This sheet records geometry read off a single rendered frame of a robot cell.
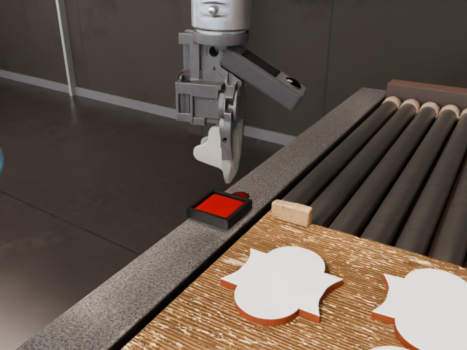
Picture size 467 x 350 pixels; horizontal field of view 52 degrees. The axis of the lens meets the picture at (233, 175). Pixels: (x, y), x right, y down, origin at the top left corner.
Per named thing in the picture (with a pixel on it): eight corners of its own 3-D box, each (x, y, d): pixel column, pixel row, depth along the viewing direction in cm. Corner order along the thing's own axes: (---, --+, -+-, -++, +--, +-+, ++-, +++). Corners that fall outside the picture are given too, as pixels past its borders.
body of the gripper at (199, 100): (193, 110, 70) (192, 24, 65) (251, 115, 69) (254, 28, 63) (175, 126, 64) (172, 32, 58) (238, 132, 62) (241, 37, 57)
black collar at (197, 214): (185, 217, 75) (185, 207, 74) (212, 197, 80) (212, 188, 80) (227, 230, 71) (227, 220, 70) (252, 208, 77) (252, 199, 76)
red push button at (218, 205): (193, 216, 75) (192, 208, 74) (214, 200, 79) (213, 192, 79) (226, 226, 72) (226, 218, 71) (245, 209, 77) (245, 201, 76)
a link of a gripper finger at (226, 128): (225, 150, 68) (226, 90, 64) (238, 151, 67) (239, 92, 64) (216, 163, 64) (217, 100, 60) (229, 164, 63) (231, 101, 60)
